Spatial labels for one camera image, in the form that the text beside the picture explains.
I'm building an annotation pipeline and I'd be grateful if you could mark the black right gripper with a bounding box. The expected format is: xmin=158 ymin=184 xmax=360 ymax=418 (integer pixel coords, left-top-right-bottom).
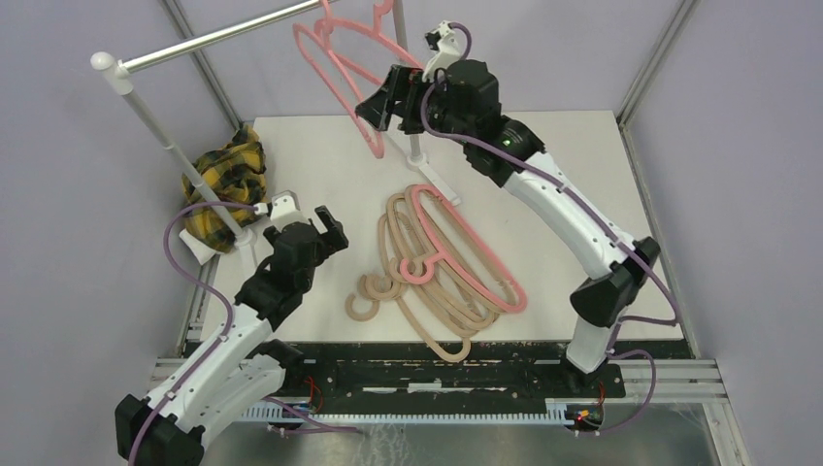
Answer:
xmin=355 ymin=63 xmax=473 ymax=146

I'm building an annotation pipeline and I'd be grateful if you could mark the beige plastic hanger top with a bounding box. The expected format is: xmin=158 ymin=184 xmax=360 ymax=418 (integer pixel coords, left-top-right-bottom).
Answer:
xmin=359 ymin=186 xmax=503 ymax=326

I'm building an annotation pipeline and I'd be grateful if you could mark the beige plastic hanger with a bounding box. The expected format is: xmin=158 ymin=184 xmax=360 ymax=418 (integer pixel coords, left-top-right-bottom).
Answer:
xmin=345 ymin=191 xmax=502 ymax=346
xmin=344 ymin=283 xmax=474 ymax=363
xmin=345 ymin=211 xmax=496 ymax=359
xmin=359 ymin=186 xmax=503 ymax=326

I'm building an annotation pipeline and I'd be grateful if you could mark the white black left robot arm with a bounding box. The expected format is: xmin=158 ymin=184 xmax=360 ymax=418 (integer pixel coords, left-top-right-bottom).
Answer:
xmin=115 ymin=199 xmax=348 ymax=465

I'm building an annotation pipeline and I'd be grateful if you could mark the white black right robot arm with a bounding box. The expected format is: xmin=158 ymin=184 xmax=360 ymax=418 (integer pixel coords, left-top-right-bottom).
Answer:
xmin=354 ymin=59 xmax=661 ymax=396

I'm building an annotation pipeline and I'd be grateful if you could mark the grey rack far pole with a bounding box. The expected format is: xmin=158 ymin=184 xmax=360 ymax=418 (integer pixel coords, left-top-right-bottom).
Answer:
xmin=390 ymin=0 xmax=426 ymax=162

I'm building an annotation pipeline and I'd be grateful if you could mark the beige plastic hanger bottom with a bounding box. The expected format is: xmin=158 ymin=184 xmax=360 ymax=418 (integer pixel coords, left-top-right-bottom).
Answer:
xmin=344 ymin=283 xmax=474 ymax=363

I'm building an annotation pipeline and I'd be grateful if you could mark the white rack foot far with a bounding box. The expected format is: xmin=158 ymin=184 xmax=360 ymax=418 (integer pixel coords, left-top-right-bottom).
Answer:
xmin=381 ymin=129 xmax=462 ymax=206

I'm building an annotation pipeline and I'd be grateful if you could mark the white rack foot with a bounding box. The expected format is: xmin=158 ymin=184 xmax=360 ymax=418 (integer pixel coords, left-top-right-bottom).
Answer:
xmin=178 ymin=228 xmax=259 ymax=270
xmin=381 ymin=129 xmax=462 ymax=206

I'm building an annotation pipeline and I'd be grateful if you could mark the white rack foot near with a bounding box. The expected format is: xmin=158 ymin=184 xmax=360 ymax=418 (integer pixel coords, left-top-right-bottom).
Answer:
xmin=178 ymin=228 xmax=259 ymax=270

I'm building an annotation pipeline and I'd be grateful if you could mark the yellow plaid cloth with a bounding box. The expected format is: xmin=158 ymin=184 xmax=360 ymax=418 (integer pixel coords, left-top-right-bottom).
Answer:
xmin=183 ymin=124 xmax=268 ymax=247

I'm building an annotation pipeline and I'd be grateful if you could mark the metal rack top bar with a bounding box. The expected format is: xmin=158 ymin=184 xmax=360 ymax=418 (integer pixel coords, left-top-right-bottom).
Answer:
xmin=120 ymin=0 xmax=322 ymax=76

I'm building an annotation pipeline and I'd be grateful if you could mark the white rack left pole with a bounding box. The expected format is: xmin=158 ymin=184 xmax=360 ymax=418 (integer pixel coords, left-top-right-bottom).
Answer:
xmin=90 ymin=51 xmax=243 ymax=236

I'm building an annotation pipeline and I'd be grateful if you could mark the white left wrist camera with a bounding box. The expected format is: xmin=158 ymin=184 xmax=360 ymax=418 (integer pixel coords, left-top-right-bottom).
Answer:
xmin=253 ymin=190 xmax=308 ymax=229

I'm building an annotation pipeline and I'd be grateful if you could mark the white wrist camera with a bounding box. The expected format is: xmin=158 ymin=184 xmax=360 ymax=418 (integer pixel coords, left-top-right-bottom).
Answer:
xmin=253 ymin=190 xmax=308 ymax=229
xmin=424 ymin=20 xmax=471 ymax=76

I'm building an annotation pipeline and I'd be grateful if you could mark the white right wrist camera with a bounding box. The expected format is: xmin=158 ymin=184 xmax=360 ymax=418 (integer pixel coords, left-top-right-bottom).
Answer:
xmin=424 ymin=20 xmax=471 ymax=76

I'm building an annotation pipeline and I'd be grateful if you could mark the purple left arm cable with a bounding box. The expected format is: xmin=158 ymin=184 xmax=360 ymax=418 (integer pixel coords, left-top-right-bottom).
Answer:
xmin=128 ymin=200 xmax=361 ymax=466

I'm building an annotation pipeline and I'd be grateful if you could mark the white cable duct strip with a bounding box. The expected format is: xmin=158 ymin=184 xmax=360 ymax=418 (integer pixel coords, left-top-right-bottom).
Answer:
xmin=236 ymin=402 xmax=574 ymax=427

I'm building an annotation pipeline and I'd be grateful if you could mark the aluminium frame rail base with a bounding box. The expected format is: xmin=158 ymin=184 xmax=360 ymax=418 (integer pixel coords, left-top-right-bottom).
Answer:
xmin=150 ymin=256 xmax=731 ymax=407

